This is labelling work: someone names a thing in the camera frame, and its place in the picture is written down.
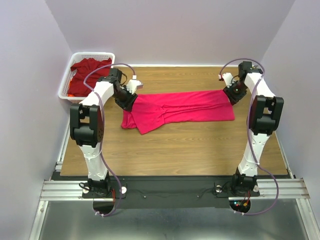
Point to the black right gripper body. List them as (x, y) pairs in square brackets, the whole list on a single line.
[(236, 91)]

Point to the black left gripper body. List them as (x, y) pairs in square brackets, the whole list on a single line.
[(124, 98)]

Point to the pink t-shirt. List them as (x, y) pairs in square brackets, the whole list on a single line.
[(151, 111)]

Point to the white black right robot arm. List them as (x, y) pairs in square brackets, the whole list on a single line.
[(263, 118)]

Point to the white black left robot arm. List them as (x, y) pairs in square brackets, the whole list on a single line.
[(87, 126)]

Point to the dark red t-shirt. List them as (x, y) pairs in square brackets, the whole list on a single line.
[(85, 67)]

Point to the orange garment in basket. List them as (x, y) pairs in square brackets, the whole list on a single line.
[(70, 88)]

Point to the white plastic basket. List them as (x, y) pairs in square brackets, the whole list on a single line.
[(68, 74)]

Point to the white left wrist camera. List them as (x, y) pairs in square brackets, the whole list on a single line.
[(133, 85)]

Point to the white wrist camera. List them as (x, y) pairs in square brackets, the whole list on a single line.
[(133, 85), (227, 78)]

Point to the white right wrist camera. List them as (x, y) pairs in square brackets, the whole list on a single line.
[(227, 78)]

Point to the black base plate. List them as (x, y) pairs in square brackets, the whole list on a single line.
[(135, 202)]

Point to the aluminium mounting rail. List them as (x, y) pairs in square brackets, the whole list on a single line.
[(267, 189)]

